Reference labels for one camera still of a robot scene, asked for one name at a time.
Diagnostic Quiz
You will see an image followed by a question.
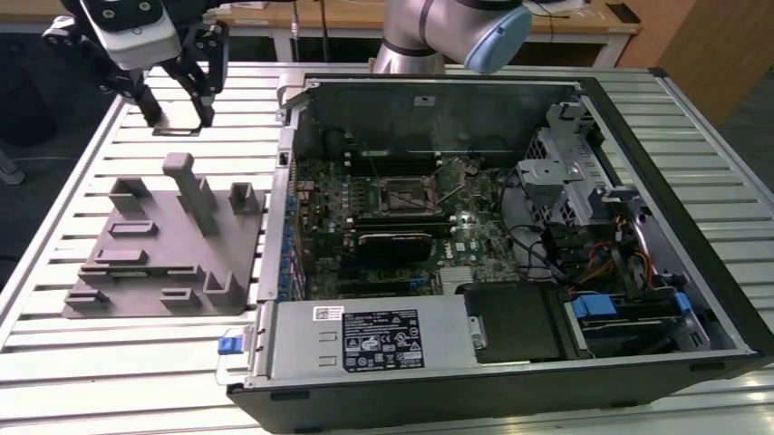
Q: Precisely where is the black graphics card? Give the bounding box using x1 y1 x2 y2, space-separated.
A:
353 231 435 265

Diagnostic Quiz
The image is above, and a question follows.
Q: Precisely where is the metal socket cover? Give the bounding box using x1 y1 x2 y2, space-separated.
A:
429 159 472 203

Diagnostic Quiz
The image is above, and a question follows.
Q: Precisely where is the black plastic bay cover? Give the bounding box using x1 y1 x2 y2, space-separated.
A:
464 280 582 366

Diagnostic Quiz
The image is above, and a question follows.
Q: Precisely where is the blue disk carrier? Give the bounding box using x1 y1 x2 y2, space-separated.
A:
567 292 694 359

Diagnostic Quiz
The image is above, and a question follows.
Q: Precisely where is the wire locking lever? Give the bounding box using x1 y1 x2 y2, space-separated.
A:
361 135 381 180

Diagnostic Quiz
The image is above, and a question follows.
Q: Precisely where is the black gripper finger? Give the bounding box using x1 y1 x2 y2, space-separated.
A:
157 20 232 129
40 15 165 129

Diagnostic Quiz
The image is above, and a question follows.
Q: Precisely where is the small black box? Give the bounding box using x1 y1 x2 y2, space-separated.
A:
606 2 642 24

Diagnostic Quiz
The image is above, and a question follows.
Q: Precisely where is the grey chair foot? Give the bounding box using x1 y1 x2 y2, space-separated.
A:
0 149 26 186

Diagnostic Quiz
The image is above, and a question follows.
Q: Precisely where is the black internal cable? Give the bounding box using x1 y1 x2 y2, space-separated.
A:
500 171 575 291

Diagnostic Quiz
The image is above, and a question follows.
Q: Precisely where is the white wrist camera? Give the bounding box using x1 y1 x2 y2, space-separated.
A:
77 0 184 73

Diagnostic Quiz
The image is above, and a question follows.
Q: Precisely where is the wooden desk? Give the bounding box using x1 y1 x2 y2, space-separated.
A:
0 0 643 69

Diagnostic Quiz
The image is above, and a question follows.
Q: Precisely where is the silver chipset heatsink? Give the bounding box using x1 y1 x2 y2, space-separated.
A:
437 266 479 291

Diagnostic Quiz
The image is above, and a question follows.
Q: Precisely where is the orange yellow wire bundle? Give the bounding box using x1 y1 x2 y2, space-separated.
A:
567 215 660 291

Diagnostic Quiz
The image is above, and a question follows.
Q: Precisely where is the metal drive cage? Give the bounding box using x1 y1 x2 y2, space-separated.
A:
512 100 654 237

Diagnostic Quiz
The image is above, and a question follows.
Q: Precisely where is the silver power supply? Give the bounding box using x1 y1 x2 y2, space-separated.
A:
264 296 471 380

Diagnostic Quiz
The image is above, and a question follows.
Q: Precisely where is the long black expansion slot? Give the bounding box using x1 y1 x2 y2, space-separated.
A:
353 215 453 237

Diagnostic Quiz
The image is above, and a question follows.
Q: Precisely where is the grey parts rack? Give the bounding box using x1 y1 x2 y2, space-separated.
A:
61 152 271 320

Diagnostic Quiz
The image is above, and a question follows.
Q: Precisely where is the green motherboard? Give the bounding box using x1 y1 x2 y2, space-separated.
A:
288 153 527 303

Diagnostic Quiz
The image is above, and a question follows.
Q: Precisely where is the black power supply label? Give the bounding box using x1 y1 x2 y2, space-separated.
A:
341 309 427 374

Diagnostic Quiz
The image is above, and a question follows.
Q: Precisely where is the blue case latch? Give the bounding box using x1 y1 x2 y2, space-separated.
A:
216 329 244 357

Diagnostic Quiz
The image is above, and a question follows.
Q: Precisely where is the CPU socket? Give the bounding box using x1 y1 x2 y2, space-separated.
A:
375 177 441 215

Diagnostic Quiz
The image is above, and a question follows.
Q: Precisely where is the short black expansion slot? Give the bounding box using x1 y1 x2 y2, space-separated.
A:
336 281 412 295

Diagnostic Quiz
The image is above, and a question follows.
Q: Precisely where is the thin dangling cable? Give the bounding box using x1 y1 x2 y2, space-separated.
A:
289 0 332 63

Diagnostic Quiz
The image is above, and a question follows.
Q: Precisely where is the wooden cabinet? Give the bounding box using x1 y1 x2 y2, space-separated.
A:
616 0 774 126

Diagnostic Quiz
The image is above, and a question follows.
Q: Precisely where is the black PC case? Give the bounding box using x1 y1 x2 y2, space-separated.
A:
224 71 774 435

